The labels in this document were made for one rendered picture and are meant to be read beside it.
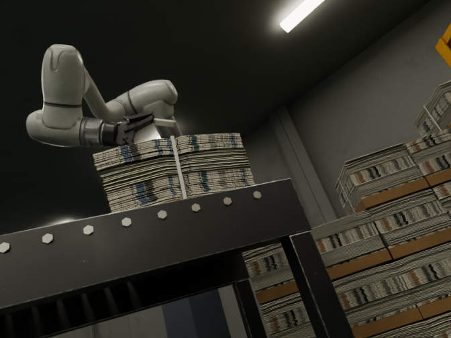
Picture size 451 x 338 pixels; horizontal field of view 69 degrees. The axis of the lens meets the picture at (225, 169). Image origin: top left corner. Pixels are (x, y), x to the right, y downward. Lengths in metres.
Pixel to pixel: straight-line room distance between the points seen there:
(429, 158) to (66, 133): 1.47
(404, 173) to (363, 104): 2.89
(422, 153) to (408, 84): 2.73
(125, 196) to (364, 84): 4.03
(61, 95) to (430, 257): 1.45
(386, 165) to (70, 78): 1.33
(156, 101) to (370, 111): 3.32
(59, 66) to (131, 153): 0.33
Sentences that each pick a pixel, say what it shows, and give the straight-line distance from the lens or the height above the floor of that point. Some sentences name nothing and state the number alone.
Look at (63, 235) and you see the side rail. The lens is 0.64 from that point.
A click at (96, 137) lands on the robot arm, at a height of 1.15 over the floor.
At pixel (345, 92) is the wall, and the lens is 4.64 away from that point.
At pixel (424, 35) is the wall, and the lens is 4.61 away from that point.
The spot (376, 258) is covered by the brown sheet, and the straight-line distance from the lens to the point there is 1.53.
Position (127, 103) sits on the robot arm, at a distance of 1.55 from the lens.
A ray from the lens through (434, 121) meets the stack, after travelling 2.06.
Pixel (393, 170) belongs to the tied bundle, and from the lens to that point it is 1.67.
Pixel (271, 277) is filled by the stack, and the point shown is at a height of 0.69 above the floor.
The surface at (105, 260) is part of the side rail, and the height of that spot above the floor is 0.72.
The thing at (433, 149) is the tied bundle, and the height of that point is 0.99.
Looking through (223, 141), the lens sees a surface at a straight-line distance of 0.90.
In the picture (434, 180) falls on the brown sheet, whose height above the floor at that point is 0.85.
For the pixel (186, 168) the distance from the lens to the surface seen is 0.85.
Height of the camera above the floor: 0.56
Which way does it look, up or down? 25 degrees up
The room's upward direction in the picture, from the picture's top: 18 degrees counter-clockwise
